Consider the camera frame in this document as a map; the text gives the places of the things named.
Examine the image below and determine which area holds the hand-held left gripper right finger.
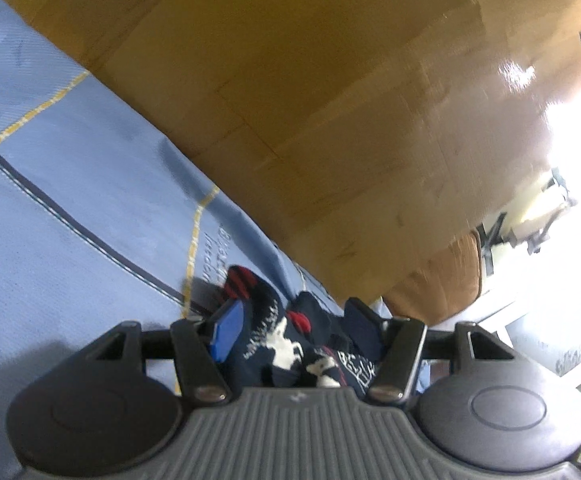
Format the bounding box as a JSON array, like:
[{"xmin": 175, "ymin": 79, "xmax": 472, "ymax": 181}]
[{"xmin": 344, "ymin": 297, "xmax": 517, "ymax": 405}]

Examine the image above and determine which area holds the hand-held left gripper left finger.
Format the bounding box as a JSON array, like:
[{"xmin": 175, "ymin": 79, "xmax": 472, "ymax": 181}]
[{"xmin": 83, "ymin": 300, "xmax": 247, "ymax": 405}]

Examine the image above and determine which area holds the navy red white knit sweater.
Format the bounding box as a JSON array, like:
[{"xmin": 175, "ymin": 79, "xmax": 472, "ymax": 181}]
[{"xmin": 205, "ymin": 266, "xmax": 387, "ymax": 391}]

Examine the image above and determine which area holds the wooden headboard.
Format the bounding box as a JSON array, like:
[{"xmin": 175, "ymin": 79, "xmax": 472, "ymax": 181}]
[{"xmin": 0, "ymin": 0, "xmax": 581, "ymax": 307}]

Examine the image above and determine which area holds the light blue bed sheet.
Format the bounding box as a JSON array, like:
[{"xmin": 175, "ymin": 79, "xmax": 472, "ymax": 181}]
[{"xmin": 0, "ymin": 0, "xmax": 431, "ymax": 480}]

